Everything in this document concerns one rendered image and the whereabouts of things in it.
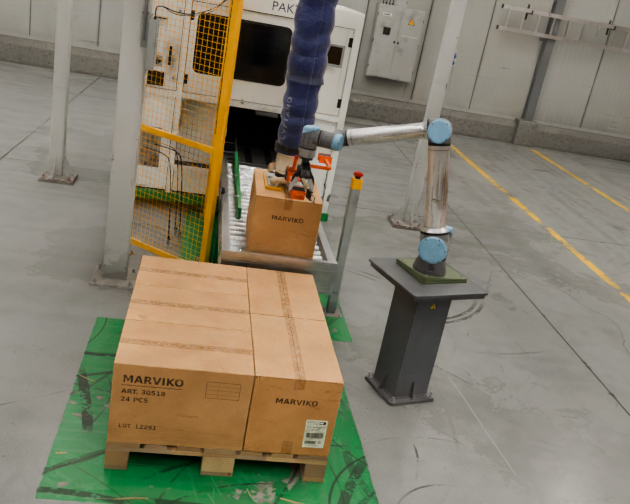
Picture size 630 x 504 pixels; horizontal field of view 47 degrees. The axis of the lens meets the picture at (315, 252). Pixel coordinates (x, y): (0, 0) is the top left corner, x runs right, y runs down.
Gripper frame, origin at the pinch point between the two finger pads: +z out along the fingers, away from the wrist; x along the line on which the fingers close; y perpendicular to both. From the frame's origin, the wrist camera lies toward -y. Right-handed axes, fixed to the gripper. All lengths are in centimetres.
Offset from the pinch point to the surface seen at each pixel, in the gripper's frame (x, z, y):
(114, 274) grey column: 104, 103, 90
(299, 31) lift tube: 10, -80, 52
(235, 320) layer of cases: 29, 53, -55
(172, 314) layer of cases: 60, 53, -56
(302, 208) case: -6.7, 17.4, 27.2
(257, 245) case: 16, 44, 28
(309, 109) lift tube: -4, -37, 49
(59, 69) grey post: 189, 6, 301
